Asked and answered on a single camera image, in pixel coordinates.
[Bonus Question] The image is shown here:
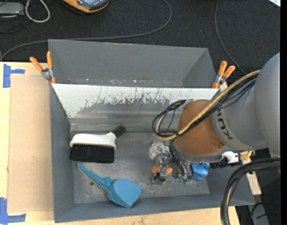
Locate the white brush with black bristles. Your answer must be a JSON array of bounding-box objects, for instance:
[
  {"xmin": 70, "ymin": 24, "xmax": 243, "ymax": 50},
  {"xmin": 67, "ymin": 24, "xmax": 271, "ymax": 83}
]
[{"xmin": 68, "ymin": 125, "xmax": 127, "ymax": 164}]

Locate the brown cardboard board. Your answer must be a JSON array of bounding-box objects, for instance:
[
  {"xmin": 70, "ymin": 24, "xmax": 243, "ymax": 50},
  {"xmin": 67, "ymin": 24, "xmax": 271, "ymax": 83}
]
[{"xmin": 6, "ymin": 75, "xmax": 54, "ymax": 215}]

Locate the grey metal bin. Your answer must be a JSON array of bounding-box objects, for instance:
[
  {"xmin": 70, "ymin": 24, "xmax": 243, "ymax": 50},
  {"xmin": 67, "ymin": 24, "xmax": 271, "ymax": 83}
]
[{"xmin": 47, "ymin": 38, "xmax": 256, "ymax": 224}]

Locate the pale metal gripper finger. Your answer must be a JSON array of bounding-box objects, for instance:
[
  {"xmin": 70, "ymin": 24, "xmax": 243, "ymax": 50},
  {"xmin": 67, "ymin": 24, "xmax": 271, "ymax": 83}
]
[
  {"xmin": 152, "ymin": 171, "xmax": 169, "ymax": 185},
  {"xmin": 156, "ymin": 154, "xmax": 172, "ymax": 168}
]

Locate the black cylinder on white bracket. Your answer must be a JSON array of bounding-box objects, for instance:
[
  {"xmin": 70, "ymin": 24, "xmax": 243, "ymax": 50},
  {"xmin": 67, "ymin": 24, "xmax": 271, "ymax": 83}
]
[{"xmin": 209, "ymin": 150, "xmax": 240, "ymax": 169}]

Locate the blue plastic scoop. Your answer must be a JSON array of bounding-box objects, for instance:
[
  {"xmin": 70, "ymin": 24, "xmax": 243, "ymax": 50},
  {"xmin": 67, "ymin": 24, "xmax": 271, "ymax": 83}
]
[{"xmin": 76, "ymin": 162, "xmax": 144, "ymax": 209}]

